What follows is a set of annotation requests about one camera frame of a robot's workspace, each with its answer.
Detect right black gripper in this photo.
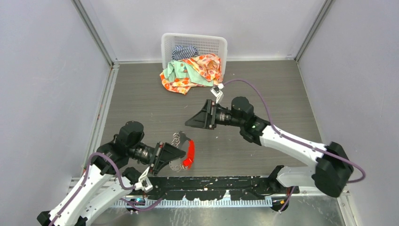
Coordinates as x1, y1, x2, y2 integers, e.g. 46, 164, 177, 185
186, 99, 244, 130

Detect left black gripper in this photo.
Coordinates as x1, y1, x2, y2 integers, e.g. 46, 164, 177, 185
129, 141, 186, 175

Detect metal keyring holder red handle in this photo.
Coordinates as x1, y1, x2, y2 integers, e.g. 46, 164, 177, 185
169, 131, 195, 172

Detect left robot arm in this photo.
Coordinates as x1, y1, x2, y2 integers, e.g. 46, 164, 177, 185
37, 121, 195, 226

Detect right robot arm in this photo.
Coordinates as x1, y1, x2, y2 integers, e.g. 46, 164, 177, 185
185, 97, 354, 198

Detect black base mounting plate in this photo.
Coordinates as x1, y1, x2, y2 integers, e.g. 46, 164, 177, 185
130, 176, 290, 201

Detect orange floral cloth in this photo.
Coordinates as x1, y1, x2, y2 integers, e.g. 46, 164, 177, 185
160, 54, 223, 95

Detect mint green cloth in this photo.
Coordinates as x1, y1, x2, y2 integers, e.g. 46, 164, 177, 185
163, 60, 214, 87

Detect blue striped cloth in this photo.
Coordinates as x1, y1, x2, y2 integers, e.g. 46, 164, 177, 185
172, 45, 199, 60

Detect white plastic laundry basket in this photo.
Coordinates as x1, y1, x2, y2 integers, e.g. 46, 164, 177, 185
161, 33, 228, 74

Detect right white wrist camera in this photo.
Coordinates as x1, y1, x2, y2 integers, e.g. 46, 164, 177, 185
210, 83, 224, 104

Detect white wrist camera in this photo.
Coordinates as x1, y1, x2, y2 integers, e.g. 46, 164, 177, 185
135, 166, 153, 193
210, 83, 224, 104

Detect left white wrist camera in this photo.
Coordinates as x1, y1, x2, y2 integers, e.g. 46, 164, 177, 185
135, 166, 153, 193

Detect white slotted cable duct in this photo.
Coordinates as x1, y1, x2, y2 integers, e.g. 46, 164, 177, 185
111, 197, 272, 208

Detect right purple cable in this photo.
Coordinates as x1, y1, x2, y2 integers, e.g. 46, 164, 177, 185
223, 78, 367, 213

